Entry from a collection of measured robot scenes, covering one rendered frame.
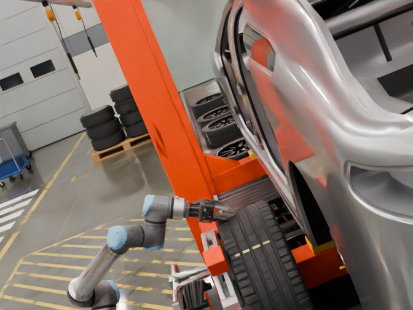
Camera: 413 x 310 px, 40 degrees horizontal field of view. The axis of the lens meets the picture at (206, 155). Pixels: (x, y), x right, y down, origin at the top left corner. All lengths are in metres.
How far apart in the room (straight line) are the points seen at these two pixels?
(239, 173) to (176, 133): 2.15
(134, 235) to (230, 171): 2.52
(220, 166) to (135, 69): 2.26
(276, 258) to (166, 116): 0.86
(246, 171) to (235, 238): 2.51
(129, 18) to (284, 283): 1.30
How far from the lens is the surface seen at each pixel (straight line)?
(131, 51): 2.58
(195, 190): 2.70
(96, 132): 10.77
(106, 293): 2.77
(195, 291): 2.26
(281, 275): 2.17
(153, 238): 2.31
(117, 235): 2.24
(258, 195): 5.11
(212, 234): 2.44
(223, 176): 4.71
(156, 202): 2.30
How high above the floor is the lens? 2.04
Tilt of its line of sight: 15 degrees down
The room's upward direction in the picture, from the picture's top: 22 degrees counter-clockwise
